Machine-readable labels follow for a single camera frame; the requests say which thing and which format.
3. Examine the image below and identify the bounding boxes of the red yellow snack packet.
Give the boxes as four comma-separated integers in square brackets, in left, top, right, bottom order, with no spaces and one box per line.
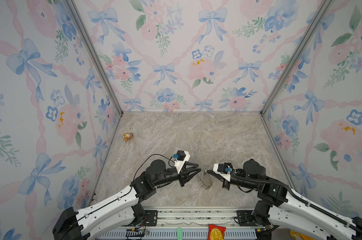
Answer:
[208,224,227,240]

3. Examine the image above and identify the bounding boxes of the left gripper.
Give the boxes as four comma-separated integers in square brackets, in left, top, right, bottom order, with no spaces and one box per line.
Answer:
[153,161,200,187]

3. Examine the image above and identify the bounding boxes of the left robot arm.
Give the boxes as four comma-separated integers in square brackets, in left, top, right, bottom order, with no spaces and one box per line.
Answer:
[52,160,201,240]

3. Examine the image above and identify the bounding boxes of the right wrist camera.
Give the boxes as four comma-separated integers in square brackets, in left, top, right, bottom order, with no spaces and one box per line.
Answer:
[213,164,232,174]

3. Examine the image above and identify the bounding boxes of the yellow lidded container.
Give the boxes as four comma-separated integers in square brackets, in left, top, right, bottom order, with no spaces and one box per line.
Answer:
[290,230,314,240]

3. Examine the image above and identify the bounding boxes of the green toy brick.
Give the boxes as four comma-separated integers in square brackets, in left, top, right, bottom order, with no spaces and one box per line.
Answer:
[177,228,183,240]

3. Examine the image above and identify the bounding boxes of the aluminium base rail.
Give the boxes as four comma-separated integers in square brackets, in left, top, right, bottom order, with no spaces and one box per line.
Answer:
[69,206,329,240]

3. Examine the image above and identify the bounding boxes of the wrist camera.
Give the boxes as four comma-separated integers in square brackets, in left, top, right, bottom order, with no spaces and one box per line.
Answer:
[213,164,232,174]
[173,150,190,174]

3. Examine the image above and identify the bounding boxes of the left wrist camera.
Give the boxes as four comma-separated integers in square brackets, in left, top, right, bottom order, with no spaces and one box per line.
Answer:
[173,150,190,174]

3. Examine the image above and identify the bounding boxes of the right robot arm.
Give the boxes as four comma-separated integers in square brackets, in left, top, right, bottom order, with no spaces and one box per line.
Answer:
[207,159,362,240]

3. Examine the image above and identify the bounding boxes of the small brown bear toy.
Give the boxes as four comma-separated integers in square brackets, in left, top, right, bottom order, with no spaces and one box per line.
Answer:
[123,133,134,141]

